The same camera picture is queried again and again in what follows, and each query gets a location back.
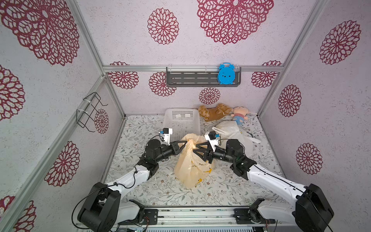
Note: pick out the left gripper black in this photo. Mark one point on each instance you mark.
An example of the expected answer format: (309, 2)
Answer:
(175, 148)

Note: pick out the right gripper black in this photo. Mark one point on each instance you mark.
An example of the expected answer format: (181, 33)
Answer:
(210, 153)

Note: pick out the beige plastic bag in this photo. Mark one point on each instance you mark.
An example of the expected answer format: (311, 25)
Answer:
(190, 169)

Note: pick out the white plastic bag lemon print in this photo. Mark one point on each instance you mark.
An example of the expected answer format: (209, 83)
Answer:
(230, 130)

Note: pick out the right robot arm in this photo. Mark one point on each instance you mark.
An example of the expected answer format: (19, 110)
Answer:
(306, 206)

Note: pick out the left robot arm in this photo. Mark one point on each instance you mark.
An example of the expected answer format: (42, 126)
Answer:
(121, 191)

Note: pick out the white perforated plastic basket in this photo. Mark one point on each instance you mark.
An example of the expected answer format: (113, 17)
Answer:
(182, 121)

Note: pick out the brown teddy bear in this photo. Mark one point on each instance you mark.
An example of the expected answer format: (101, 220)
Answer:
(216, 113)

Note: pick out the pink doll blue outfit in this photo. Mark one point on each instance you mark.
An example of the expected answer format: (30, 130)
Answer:
(239, 115)

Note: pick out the blue alarm clock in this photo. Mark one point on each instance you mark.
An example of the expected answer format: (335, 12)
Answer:
(226, 75)

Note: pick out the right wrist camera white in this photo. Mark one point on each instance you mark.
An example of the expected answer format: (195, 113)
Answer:
(213, 138)

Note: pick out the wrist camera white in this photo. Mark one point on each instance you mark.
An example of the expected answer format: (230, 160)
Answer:
(165, 134)
(213, 138)

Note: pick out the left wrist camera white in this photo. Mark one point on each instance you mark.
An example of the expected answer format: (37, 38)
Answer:
(165, 134)

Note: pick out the grey wall shelf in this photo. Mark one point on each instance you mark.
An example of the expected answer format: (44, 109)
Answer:
(197, 79)

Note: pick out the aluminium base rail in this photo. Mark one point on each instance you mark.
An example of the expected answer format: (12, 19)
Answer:
(221, 216)

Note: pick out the black wire wall rack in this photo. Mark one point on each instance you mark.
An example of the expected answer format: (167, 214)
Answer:
(85, 115)

